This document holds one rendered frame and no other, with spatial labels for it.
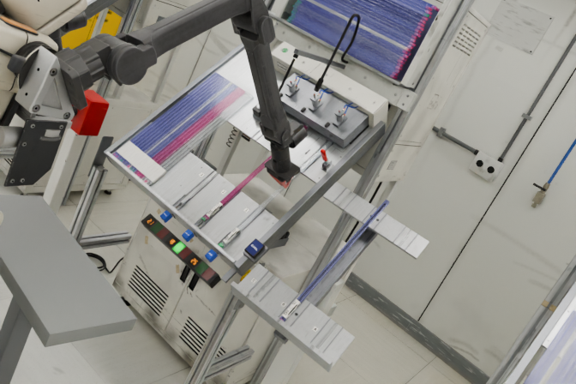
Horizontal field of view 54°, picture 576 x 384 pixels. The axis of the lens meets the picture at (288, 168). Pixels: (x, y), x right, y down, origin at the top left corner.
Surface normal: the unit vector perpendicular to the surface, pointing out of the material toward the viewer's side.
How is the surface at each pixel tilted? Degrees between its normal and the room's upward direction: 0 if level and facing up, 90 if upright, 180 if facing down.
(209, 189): 48
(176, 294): 90
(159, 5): 90
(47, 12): 90
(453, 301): 90
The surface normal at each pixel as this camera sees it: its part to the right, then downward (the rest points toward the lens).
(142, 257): -0.54, 0.00
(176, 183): -0.11, -0.58
